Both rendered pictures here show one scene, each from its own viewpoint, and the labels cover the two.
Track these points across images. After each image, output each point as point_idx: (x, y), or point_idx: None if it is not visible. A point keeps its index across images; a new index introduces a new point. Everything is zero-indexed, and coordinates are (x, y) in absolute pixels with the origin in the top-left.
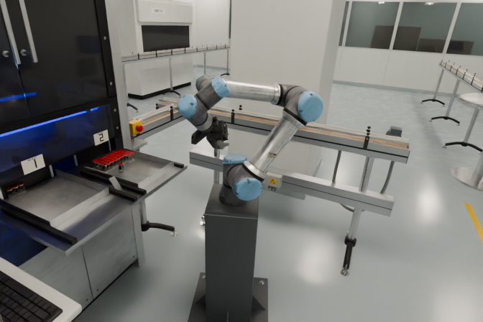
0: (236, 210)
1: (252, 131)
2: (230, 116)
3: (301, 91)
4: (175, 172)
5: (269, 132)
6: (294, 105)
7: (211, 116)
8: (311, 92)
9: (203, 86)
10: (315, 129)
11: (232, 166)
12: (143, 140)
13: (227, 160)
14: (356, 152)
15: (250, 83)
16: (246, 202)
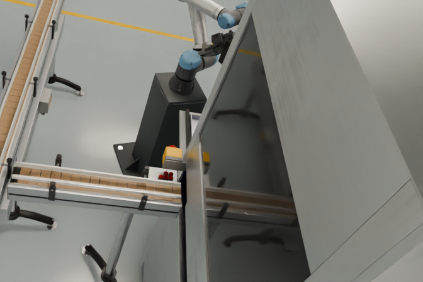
0: (195, 82)
1: (40, 78)
2: (31, 91)
3: None
4: (196, 114)
5: (45, 59)
6: None
7: (24, 120)
8: None
9: None
10: (40, 12)
11: (201, 58)
12: (150, 172)
13: (201, 60)
14: (64, 0)
15: None
16: None
